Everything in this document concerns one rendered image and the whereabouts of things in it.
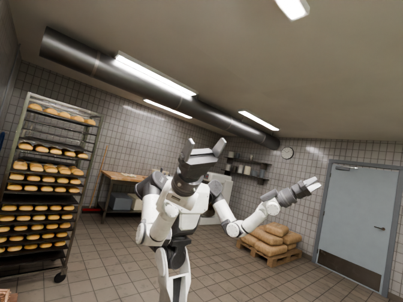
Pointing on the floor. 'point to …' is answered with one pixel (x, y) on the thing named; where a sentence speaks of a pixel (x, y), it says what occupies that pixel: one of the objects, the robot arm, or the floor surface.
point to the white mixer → (208, 216)
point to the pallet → (273, 256)
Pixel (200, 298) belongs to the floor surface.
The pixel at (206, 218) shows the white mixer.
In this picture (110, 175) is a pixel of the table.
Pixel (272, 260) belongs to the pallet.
